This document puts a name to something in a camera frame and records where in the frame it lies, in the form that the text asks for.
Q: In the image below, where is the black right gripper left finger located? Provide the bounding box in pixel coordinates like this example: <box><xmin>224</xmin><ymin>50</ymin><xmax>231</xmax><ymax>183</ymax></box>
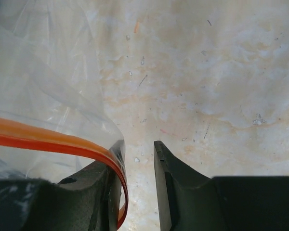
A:
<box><xmin>26</xmin><ymin>141</ymin><xmax>126</xmax><ymax>231</ymax></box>

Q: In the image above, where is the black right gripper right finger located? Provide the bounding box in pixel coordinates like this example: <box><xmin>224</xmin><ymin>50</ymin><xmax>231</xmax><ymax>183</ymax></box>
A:
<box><xmin>154</xmin><ymin>141</ymin><xmax>229</xmax><ymax>231</ymax></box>

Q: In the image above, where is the clear zip top bag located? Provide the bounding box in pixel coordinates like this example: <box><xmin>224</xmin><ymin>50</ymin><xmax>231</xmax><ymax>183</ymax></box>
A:
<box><xmin>0</xmin><ymin>0</ymin><xmax>128</xmax><ymax>231</ymax></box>

